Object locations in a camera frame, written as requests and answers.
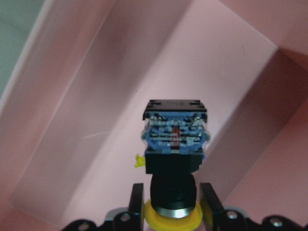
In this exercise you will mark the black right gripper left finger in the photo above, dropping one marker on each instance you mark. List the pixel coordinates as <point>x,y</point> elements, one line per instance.
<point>129,218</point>

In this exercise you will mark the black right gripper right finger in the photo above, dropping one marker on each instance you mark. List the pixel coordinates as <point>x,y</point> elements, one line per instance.
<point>218,218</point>

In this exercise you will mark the yellow push button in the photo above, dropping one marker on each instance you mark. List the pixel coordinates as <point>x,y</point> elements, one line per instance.
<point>175,134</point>

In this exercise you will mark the pink plastic bin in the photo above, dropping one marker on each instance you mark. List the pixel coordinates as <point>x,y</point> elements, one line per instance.
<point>71,115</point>

